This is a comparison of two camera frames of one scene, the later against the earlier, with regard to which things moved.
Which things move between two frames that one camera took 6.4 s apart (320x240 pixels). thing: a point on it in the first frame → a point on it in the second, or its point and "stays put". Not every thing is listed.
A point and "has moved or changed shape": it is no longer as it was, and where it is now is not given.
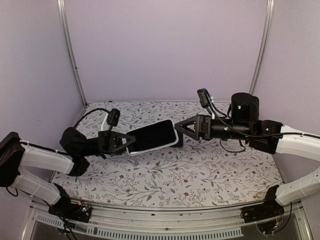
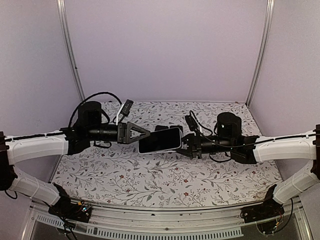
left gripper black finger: x=116 y=151 → x=129 y=140
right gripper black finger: x=190 y=128 → x=190 y=139
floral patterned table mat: x=194 y=173 stays put
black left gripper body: x=102 y=147 → x=95 y=133
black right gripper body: x=223 y=133 → x=207 y=147
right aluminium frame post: x=270 y=11 stays put
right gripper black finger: x=194 y=136 → x=192 y=153
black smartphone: x=180 y=142 has moved or changed shape
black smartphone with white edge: x=153 y=136 has moved or changed shape
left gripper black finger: x=119 y=141 → x=135 y=132
